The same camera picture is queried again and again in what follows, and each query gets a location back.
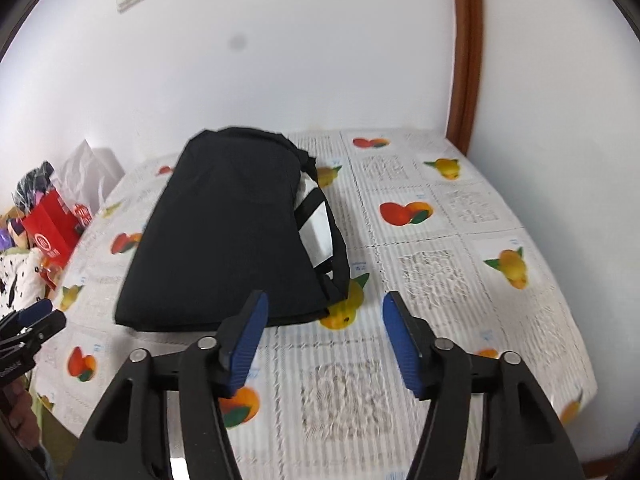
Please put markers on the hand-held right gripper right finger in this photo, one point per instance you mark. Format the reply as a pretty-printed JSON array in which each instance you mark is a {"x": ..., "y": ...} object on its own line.
[{"x": 402, "y": 345}]

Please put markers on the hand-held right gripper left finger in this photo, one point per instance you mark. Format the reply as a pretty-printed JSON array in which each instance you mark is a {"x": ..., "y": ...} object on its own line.
[{"x": 247, "y": 345}]

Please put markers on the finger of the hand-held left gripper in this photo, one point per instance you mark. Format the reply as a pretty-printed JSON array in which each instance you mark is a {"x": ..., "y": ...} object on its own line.
[
  {"x": 45, "y": 325},
  {"x": 32, "y": 311}
]

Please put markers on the black blue white jacket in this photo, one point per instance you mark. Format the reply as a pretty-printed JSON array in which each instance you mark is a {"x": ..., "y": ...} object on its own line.
[{"x": 215, "y": 235}]

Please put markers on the person's left hand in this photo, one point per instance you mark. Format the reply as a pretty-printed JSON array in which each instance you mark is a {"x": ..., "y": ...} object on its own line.
[{"x": 20, "y": 410}]

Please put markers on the white black spotted cloth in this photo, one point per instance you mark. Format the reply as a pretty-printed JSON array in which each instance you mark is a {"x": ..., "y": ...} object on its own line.
[{"x": 22, "y": 280}]

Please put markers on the red paper bag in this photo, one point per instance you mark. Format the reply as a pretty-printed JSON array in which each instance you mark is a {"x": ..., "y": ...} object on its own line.
[{"x": 52, "y": 230}]

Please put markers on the white fruit print tablecloth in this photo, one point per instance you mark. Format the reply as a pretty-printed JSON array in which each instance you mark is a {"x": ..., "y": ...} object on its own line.
[{"x": 450, "y": 270}]

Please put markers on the dark purple bundle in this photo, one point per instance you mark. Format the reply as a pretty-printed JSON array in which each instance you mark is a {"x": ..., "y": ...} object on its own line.
[{"x": 32, "y": 185}]

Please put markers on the white plastic bag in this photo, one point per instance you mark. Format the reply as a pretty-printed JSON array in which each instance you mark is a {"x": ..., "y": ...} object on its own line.
[{"x": 90, "y": 170}]

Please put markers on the brown wooden door frame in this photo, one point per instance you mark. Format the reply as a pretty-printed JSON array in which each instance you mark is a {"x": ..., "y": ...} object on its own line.
[{"x": 465, "y": 60}]

